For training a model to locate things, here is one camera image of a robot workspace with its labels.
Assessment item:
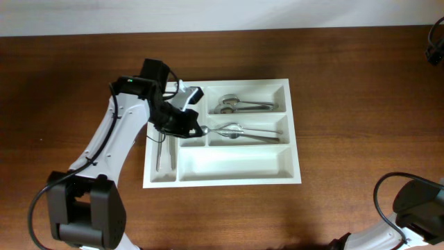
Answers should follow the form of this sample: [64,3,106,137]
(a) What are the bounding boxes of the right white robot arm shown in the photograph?
[326,172,443,250]

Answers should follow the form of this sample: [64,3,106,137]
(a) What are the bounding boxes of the large metal spoon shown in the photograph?
[213,104,275,115]
[219,94,279,110]

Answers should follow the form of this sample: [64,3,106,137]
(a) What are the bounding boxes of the small metal teaspoon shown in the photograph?
[200,126,244,139]

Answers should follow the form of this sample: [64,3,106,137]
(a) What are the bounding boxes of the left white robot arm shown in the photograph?
[46,59,203,249]

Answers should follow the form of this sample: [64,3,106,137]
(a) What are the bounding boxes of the thin metal fork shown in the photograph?
[219,122,284,135]

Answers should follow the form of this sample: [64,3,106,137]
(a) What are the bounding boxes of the metal serving tongs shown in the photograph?
[155,133,177,172]

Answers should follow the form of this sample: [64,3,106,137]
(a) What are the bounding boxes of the thick handled metal fork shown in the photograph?
[236,130,280,143]

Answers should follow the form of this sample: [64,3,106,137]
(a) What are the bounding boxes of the white cutlery tray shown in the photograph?
[143,78,302,188]

